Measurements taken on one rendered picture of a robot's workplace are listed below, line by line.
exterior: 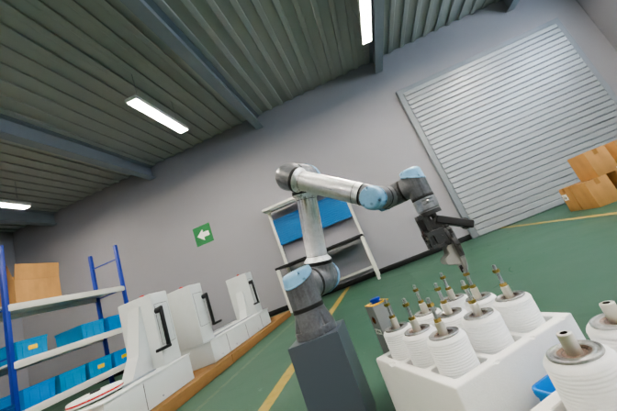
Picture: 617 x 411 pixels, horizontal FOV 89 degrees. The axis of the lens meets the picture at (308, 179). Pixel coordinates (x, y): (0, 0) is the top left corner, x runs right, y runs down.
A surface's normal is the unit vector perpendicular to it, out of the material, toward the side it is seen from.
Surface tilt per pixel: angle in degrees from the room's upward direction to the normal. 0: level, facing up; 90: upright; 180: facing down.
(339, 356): 90
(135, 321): 74
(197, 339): 90
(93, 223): 90
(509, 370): 90
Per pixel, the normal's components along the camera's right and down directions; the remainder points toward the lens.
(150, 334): -0.22, -0.20
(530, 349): 0.23, -0.36
